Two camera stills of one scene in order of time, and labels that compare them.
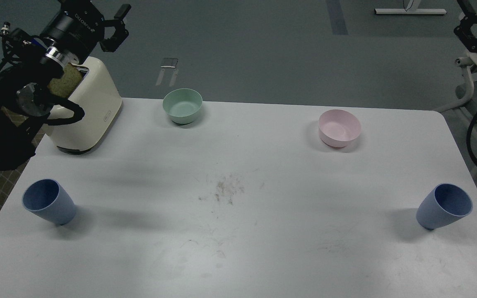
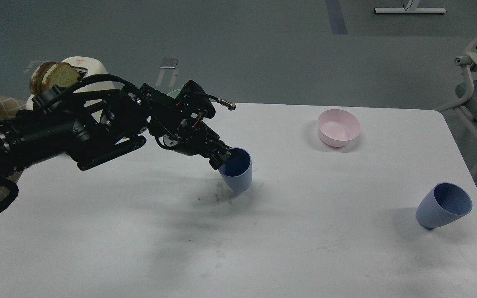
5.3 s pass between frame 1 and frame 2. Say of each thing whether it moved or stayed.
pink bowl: stayed
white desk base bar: stayed
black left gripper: moved
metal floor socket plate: stayed
